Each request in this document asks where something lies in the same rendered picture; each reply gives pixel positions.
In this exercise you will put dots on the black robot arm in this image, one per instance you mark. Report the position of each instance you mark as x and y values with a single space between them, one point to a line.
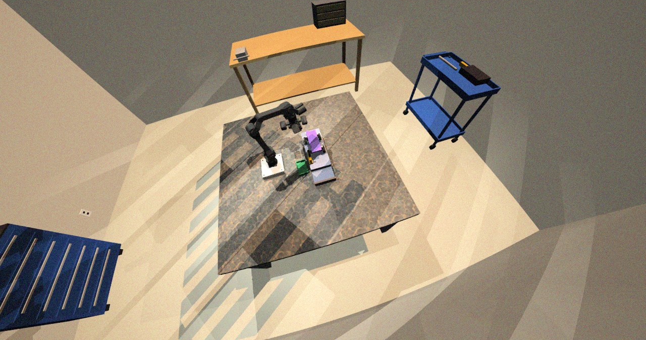
289 112

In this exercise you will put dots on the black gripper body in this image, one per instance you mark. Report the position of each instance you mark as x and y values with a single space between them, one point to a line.
284 125

